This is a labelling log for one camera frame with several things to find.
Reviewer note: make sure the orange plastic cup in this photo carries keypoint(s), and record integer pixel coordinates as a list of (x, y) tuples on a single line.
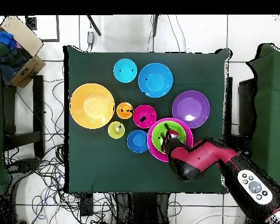
[(123, 114)]

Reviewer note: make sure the bright blue cloth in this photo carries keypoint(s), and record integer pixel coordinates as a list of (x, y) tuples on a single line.
[(2, 38)]

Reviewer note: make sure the dark green tablecloth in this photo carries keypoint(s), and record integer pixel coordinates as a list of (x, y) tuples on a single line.
[(95, 163)]

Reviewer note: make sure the yellow plastic cup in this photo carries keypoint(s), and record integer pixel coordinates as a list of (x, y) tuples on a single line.
[(113, 131)]

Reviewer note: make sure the dark fabric bundle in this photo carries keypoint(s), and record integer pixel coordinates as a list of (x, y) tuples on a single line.
[(14, 60)]

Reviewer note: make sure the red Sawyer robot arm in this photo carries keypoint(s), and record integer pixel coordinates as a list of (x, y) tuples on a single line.
[(200, 156)]

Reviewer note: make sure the grey power adapter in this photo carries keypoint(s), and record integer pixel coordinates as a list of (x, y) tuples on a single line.
[(90, 37)]

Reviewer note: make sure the small red plastic bowl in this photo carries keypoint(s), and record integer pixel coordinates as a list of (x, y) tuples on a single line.
[(148, 112)]

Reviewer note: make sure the green plastic bowl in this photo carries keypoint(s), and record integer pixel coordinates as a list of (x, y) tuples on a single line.
[(176, 124)]

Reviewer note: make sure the large pink plastic bowl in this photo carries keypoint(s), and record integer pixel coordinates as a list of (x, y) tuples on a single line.
[(189, 135)]

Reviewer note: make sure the small light blue bowl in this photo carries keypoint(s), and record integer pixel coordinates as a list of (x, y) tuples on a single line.
[(126, 75)]

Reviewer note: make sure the black tripod leg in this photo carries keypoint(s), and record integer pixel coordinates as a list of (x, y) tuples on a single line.
[(94, 25), (155, 24)]

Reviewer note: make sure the purple plastic bowl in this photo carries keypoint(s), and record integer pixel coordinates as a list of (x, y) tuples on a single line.
[(190, 105)]

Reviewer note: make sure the black metal frame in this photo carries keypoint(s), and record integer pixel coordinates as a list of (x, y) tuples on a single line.
[(38, 105)]

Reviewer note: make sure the large orange plastic bowl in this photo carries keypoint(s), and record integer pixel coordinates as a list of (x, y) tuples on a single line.
[(91, 107)]

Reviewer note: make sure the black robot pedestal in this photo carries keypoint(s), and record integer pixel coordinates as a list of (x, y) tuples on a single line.
[(142, 207)]

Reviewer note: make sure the black power strip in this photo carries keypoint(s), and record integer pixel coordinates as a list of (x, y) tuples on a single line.
[(86, 205)]

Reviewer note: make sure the small dark blue bowl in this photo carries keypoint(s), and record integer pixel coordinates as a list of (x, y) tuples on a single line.
[(136, 141)]

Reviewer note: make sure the cardboard box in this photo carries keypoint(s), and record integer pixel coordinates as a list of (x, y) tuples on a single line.
[(21, 32)]

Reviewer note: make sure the medium blue plastic bowl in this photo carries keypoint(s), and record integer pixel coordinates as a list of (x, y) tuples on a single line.
[(155, 81)]

